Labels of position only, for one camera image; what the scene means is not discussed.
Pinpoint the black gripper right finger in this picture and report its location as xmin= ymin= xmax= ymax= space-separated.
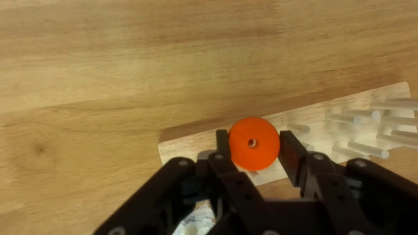
xmin=278 ymin=129 xmax=418 ymax=235

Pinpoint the wooden rack with white pegs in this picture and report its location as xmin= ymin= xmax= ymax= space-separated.
xmin=157 ymin=81 xmax=418 ymax=188

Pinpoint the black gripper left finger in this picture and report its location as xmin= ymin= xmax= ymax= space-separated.
xmin=93 ymin=128 xmax=279 ymax=235

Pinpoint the orange disk with hole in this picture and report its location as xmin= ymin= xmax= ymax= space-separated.
xmin=227 ymin=116 xmax=281 ymax=172

